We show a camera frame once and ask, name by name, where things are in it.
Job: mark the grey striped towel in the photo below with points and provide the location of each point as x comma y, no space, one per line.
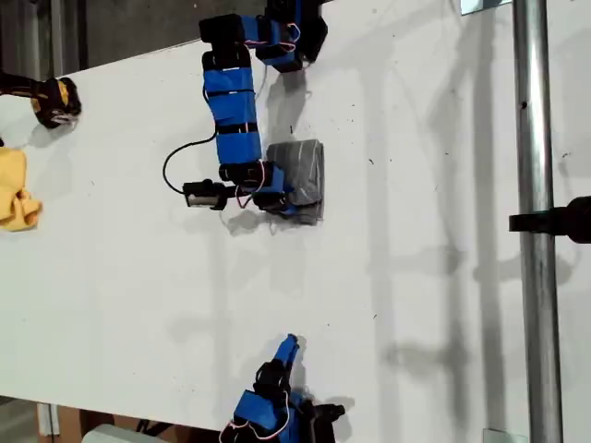
305,166

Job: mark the white box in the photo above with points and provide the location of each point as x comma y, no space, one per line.
111,434

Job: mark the white table leg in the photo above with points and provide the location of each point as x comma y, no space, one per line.
48,420

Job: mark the yellow cloth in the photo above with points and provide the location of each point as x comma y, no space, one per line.
14,189

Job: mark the black clamp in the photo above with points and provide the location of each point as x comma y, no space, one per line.
554,221

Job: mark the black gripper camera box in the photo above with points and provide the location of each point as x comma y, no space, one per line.
203,196
325,420

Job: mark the steel post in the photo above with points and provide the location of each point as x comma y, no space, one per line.
535,323

